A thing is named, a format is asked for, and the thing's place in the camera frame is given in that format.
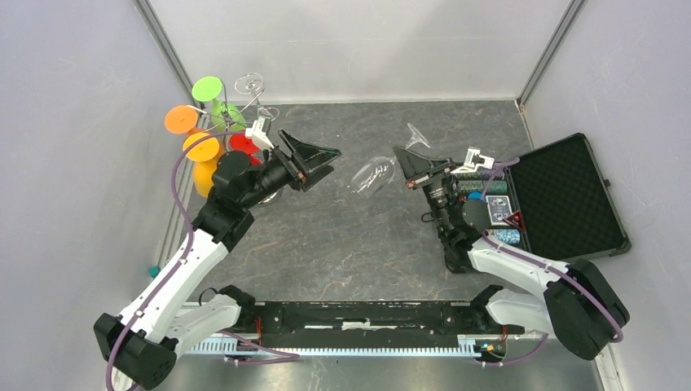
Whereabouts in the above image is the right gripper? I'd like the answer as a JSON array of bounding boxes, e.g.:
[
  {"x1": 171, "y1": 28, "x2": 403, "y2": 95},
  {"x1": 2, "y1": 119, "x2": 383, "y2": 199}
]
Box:
[{"x1": 393, "y1": 146, "x2": 456, "y2": 232}]

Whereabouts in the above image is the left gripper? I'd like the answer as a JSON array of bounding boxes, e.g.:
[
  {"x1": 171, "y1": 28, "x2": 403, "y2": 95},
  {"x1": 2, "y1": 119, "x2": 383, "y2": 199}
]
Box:
[{"x1": 240, "y1": 129, "x2": 341, "y2": 209}]

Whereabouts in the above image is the clear wine glass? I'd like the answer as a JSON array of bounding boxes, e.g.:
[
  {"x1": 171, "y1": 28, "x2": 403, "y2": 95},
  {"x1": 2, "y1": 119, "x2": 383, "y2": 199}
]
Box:
[
  {"x1": 234, "y1": 72, "x2": 280, "y2": 121},
  {"x1": 350, "y1": 122, "x2": 431, "y2": 199}
]

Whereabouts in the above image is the red wine glass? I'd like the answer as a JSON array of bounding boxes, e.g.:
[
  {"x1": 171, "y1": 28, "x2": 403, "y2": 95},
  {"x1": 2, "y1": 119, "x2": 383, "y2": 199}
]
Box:
[{"x1": 228, "y1": 133, "x2": 264, "y2": 165}]

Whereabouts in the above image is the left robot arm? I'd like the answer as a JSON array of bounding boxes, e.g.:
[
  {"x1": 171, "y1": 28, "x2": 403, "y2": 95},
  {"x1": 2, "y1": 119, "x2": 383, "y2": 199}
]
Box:
[{"x1": 94, "y1": 130, "x2": 342, "y2": 390}]

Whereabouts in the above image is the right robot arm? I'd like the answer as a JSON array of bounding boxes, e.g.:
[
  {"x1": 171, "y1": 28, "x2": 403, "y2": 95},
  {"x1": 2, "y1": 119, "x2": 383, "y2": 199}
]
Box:
[{"x1": 393, "y1": 145, "x2": 631, "y2": 360}]

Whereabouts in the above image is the chrome wine glass rack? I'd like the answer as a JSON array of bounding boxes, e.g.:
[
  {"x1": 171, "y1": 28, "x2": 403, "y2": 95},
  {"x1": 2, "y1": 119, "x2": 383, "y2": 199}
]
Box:
[{"x1": 200, "y1": 97, "x2": 284, "y2": 207}]

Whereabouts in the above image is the green wine glass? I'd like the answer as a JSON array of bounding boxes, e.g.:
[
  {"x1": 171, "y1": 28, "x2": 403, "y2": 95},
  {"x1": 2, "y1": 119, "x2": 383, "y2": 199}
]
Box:
[{"x1": 191, "y1": 76, "x2": 235, "y2": 131}]

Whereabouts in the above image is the clear wine glass on rack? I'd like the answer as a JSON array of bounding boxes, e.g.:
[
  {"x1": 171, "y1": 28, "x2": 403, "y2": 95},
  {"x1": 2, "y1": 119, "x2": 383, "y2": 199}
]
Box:
[{"x1": 234, "y1": 72, "x2": 280, "y2": 121}]

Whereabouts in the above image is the yellow wine glass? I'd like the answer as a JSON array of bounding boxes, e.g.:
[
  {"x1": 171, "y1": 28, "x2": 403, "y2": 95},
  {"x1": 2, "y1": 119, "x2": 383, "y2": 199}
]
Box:
[{"x1": 186, "y1": 137, "x2": 225, "y2": 198}]

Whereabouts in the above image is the orange wine glass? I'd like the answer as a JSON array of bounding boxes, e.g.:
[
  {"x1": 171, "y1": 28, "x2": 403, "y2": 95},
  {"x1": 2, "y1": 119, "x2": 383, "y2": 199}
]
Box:
[{"x1": 164, "y1": 105, "x2": 201, "y2": 135}]

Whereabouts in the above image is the blue round dealer chip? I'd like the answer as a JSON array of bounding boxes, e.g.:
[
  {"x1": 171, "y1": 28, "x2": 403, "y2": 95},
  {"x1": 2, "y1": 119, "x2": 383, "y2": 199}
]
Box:
[{"x1": 466, "y1": 191, "x2": 485, "y2": 201}]

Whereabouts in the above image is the blue playing card deck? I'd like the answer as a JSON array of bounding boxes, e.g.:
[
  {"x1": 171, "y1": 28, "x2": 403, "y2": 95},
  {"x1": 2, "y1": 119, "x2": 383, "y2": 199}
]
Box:
[{"x1": 485, "y1": 195, "x2": 513, "y2": 226}]

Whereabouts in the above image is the black poker chip case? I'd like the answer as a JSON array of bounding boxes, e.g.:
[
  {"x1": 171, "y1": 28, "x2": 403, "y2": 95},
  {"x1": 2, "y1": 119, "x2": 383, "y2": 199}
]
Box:
[{"x1": 453, "y1": 133, "x2": 632, "y2": 261}]

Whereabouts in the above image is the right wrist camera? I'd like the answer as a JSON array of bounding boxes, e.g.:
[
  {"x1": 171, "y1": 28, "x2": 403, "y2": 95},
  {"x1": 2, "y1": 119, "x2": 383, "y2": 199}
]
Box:
[{"x1": 451, "y1": 147, "x2": 495, "y2": 174}]

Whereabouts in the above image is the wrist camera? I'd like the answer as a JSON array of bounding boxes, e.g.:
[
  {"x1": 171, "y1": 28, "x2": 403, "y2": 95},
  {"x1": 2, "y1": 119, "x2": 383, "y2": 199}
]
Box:
[
  {"x1": 451, "y1": 147, "x2": 495, "y2": 174},
  {"x1": 245, "y1": 115, "x2": 275, "y2": 151}
]

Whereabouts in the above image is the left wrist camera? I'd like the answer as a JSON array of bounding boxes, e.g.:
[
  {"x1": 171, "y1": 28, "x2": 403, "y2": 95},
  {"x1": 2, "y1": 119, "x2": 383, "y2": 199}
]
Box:
[{"x1": 245, "y1": 115, "x2": 275, "y2": 151}]

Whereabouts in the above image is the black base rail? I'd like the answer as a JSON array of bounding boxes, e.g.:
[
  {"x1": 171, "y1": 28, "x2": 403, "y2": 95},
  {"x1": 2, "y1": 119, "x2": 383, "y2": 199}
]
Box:
[{"x1": 200, "y1": 284, "x2": 526, "y2": 352}]

